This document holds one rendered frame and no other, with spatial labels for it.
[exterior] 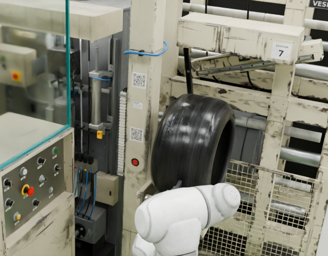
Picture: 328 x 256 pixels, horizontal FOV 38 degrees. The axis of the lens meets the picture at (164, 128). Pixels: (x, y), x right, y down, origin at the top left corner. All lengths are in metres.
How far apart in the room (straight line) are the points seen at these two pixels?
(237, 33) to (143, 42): 0.46
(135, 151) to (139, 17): 0.69
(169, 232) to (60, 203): 1.19
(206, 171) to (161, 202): 0.85
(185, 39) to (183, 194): 1.24
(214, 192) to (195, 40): 1.19
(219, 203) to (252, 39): 1.15
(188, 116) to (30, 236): 0.91
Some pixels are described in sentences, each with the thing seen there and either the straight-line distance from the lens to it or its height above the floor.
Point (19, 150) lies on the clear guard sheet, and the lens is 2.10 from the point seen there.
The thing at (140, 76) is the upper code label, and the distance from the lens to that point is 2.32.
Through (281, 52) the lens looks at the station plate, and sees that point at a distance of 2.36.
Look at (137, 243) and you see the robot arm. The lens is 1.93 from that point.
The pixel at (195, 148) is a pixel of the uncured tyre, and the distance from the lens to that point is 2.15.
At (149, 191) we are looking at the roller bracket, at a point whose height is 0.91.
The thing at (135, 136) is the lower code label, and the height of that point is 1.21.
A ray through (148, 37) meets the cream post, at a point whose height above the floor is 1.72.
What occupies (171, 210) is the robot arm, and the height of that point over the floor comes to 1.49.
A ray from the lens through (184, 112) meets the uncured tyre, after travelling 2.23.
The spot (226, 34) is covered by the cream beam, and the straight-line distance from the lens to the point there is 2.40.
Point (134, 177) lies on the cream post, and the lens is 2.55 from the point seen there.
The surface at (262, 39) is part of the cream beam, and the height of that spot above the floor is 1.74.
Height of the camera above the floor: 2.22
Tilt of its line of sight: 23 degrees down
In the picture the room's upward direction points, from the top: 4 degrees clockwise
